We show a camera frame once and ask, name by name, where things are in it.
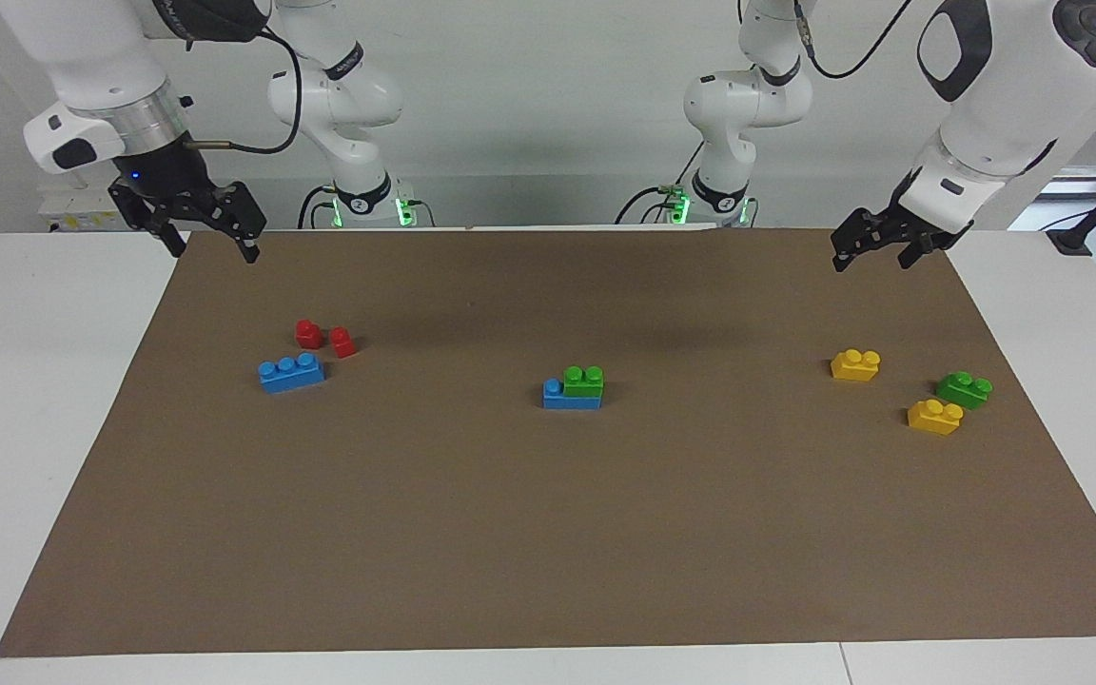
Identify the green two-stud toy brick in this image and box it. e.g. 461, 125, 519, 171
563, 365, 606, 400
935, 371, 994, 410

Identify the blue three-stud toy brick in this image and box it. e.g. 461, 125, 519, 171
542, 379, 604, 411
258, 352, 327, 394

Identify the white power strip box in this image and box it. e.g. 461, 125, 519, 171
38, 185, 130, 233

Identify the yellow two-stud toy brick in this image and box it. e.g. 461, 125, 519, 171
907, 399, 965, 437
831, 349, 882, 382

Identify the brown table mat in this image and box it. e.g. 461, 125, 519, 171
0, 226, 1096, 659

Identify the black base cable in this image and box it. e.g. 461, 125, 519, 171
615, 141, 706, 225
297, 184, 338, 230

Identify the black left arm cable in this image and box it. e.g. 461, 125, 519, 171
793, 0, 912, 80

